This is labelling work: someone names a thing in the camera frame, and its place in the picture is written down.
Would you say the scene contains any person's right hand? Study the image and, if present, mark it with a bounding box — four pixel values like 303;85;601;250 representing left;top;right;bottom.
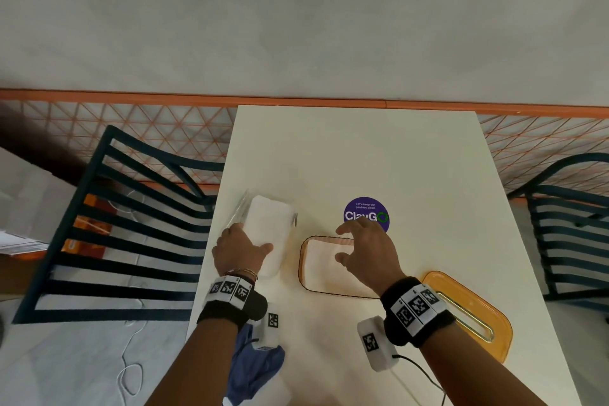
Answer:
334;218;409;298

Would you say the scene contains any person's left hand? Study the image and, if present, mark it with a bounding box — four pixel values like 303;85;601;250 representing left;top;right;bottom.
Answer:
211;223;275;280

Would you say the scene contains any white tissue stack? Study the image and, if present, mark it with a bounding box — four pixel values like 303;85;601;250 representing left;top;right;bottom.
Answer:
241;195;295;279

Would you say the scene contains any orange ribbed plastic box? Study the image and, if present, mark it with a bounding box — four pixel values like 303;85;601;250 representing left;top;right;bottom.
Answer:
297;235;381;299

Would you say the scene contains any orange plastic lid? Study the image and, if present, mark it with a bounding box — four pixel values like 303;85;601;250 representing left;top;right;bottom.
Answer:
421;270;514;365

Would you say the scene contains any blue cloth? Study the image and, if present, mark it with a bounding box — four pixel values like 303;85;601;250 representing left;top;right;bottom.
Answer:
223;324;286;406

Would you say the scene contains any person's left forearm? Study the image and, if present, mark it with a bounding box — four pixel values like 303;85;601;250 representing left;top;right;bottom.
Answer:
142;320;239;406

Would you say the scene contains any person's right forearm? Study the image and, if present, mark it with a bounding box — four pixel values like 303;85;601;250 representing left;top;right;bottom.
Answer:
421;324;548;406

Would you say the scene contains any brown cardboard box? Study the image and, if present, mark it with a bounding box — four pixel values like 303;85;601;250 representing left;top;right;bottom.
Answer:
0;251;48;299

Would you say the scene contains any purple round sticker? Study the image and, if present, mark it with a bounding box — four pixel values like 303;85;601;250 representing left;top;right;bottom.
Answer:
343;196;391;234

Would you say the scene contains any black right wristband with markers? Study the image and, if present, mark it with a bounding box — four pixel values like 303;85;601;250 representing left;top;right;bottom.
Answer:
379;276;457;350

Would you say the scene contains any dark green slatted chair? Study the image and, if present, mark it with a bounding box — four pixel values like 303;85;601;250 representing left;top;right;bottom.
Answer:
11;124;227;325
506;152;609;314

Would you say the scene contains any orange mesh fence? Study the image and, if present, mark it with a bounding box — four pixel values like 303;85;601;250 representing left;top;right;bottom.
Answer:
0;89;609;197

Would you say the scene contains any silver chain bracelet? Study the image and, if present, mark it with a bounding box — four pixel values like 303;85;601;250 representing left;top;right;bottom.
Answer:
226;268;259;283

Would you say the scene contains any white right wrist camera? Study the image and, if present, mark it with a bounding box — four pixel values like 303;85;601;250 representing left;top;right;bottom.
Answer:
357;317;396;373

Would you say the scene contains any black right camera cable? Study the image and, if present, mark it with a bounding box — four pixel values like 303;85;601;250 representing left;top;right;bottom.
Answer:
392;354;448;406

